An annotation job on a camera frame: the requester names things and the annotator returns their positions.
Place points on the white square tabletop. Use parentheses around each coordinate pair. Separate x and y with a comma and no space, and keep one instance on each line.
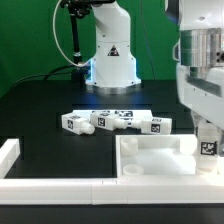
(172,155)

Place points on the white U-shaped fence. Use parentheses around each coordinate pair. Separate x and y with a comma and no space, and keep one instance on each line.
(141,189)

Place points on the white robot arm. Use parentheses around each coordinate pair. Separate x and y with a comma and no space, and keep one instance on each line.
(199,53)

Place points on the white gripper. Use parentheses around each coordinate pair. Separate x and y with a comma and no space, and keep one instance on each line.
(204,97)

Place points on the white tag sheet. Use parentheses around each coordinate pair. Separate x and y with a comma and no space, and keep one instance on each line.
(124,114)

